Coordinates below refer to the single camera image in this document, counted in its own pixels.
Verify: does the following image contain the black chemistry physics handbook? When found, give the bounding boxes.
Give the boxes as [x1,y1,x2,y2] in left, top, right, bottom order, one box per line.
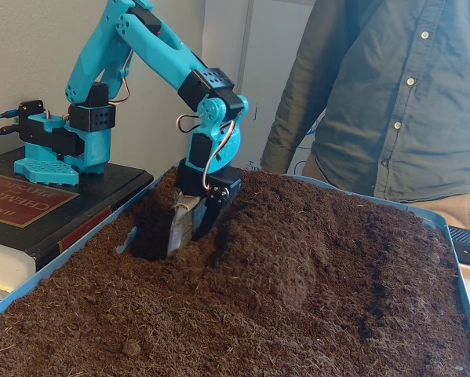
[0,147,155,303]

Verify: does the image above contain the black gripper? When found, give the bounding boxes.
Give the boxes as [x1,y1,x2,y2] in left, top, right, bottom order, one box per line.
[166,159,244,258]

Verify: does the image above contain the blue plastic tray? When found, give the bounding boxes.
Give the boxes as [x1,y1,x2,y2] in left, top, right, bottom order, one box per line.
[0,158,470,377]

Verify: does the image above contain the green button shirt torso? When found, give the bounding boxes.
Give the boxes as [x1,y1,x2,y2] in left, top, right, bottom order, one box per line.
[260,0,470,203]

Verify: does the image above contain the brown soil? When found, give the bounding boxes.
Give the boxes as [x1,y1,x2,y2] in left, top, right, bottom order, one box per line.
[0,163,470,377]

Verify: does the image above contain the khaki trousers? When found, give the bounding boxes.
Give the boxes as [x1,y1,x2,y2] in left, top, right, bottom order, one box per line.
[301,152,470,232]

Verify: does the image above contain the green sleeved right forearm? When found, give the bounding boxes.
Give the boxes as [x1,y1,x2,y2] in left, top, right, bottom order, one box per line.
[260,58,337,176]

